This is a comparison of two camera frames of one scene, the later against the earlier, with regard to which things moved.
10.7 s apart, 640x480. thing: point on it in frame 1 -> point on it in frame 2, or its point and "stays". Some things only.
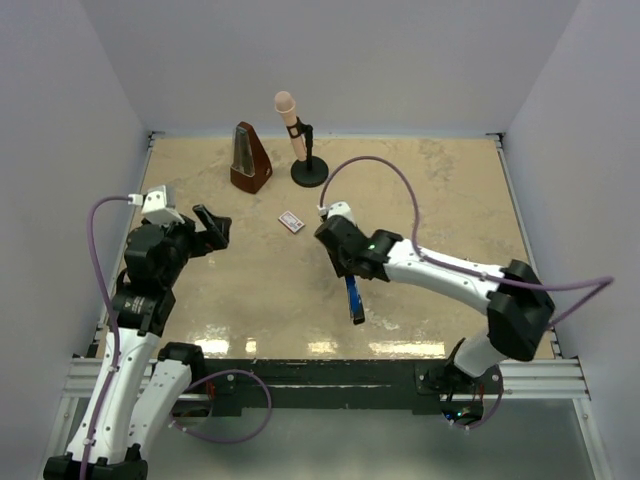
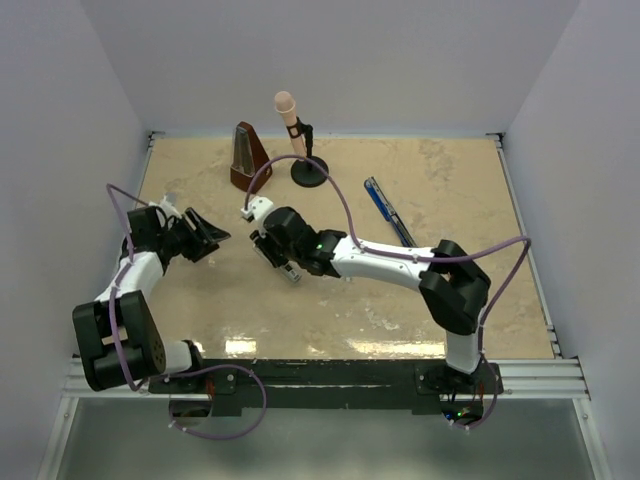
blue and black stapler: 355,301 -> 389,213
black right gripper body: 342,265 -> 288,252
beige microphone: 285,105 stays
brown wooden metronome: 251,167 stays
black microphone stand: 313,171 stays
